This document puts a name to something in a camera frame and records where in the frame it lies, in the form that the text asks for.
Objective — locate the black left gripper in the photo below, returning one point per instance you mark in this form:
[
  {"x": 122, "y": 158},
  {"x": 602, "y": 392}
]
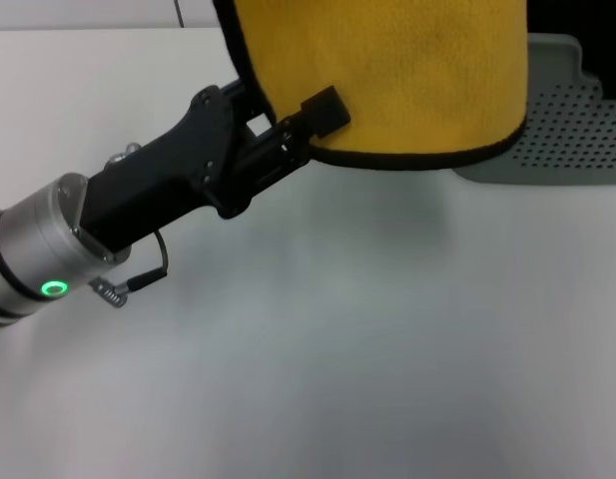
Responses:
[{"x": 163, "y": 184}]

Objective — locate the grey perforated plastic storage box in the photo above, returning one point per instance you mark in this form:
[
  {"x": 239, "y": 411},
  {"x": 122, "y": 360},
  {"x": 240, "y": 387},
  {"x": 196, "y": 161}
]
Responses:
[{"x": 562, "y": 140}]

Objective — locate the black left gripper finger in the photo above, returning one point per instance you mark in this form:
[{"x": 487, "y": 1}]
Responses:
[{"x": 322, "y": 112}]

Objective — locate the yellow grey towel black trim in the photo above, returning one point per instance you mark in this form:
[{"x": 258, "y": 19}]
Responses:
[{"x": 412, "y": 75}]

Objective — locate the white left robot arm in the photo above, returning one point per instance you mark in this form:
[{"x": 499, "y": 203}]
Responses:
[{"x": 33, "y": 239}]

